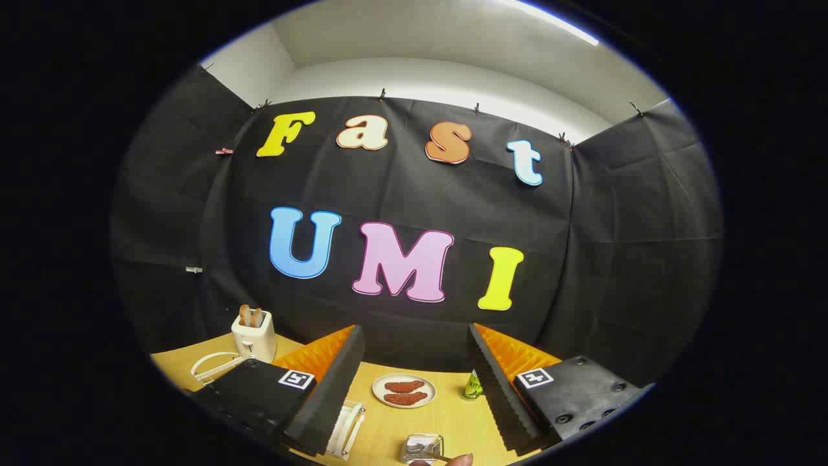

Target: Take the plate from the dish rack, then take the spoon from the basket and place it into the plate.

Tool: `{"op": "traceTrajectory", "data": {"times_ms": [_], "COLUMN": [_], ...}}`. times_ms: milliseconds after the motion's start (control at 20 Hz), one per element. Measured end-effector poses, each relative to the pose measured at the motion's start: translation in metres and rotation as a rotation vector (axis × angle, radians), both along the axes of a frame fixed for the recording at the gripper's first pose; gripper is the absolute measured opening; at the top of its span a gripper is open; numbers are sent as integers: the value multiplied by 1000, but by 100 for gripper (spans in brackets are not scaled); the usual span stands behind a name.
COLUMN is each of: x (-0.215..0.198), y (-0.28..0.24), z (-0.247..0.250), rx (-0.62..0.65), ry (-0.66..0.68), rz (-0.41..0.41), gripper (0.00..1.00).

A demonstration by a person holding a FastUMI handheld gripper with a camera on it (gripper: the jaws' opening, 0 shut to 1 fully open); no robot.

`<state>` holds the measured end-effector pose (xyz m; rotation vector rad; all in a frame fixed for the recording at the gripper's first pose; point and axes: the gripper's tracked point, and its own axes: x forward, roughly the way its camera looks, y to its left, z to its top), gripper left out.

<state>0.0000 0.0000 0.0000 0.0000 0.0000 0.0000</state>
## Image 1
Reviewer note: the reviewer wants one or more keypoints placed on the brown sausage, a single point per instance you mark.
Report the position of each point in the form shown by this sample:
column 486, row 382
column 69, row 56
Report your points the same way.
column 406, row 399
column 404, row 386

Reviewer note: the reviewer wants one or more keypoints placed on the green label drink bottle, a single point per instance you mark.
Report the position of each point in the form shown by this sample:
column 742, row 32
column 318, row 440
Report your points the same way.
column 471, row 388

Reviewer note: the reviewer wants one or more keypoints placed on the black backdrop cloth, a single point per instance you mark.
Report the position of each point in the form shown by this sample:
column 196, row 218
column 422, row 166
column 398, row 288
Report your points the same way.
column 401, row 194

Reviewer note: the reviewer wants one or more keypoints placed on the row of black clips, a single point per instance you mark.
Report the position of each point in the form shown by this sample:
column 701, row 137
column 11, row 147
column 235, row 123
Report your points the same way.
column 381, row 95

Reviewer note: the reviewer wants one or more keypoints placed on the white oval dish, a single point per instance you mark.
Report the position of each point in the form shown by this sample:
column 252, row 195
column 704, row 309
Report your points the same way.
column 378, row 390

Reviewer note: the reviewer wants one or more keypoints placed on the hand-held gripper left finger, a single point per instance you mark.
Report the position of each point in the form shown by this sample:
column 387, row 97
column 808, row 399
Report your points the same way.
column 330, row 401

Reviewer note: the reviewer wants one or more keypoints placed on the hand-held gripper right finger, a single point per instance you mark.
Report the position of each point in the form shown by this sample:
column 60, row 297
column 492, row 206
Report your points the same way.
column 504, row 401

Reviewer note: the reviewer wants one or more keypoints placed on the white toaster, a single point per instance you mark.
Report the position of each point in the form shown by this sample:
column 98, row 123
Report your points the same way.
column 255, row 342

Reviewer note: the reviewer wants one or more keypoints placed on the toasted bread slice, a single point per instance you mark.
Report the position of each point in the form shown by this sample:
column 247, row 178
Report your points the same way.
column 257, row 318
column 245, row 315

